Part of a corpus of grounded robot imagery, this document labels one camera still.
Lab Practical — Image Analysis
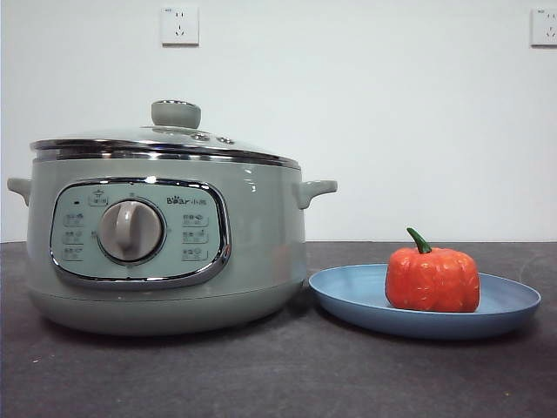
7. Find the blue plate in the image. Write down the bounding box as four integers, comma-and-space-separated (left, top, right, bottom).
307, 262, 543, 341

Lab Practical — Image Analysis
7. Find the white wall socket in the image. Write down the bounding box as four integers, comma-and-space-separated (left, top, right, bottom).
529, 7, 557, 49
161, 5, 201, 48

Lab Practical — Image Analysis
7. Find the orange pumpkin with green stem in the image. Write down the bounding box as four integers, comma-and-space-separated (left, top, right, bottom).
384, 226, 482, 314

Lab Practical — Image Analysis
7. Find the pale green electric steamer pot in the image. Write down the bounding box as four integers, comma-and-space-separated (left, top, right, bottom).
6, 150, 339, 337

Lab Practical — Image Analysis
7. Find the glass lid with green knob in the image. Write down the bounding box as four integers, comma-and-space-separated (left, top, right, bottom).
29, 99, 302, 169

